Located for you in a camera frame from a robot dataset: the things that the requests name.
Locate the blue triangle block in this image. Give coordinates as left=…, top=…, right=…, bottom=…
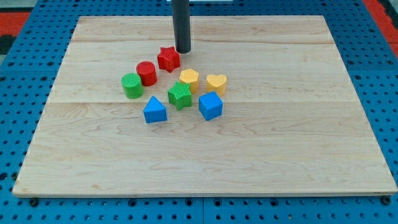
left=143, top=96, right=167, bottom=123

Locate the red cylinder block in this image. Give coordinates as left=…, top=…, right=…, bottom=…
left=136, top=61, right=157, bottom=86

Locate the red star block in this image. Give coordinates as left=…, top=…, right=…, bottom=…
left=157, top=46, right=180, bottom=73

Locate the blue cube block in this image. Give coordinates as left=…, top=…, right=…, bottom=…
left=198, top=91, right=223, bottom=121

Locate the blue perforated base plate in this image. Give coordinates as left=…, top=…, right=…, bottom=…
left=1, top=0, right=397, bottom=223

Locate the yellow heart block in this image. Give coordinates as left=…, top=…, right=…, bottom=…
left=206, top=74, right=228, bottom=96

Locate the green star block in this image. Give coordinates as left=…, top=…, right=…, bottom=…
left=167, top=81, right=192, bottom=110

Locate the green cylinder block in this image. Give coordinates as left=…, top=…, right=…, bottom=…
left=121, top=73, right=144, bottom=99

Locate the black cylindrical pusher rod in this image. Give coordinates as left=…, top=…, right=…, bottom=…
left=171, top=0, right=191, bottom=54

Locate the yellow hexagon block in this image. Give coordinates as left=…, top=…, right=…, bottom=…
left=179, top=68, right=199, bottom=94

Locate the light wooden board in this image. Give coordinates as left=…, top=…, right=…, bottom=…
left=12, top=16, right=397, bottom=198

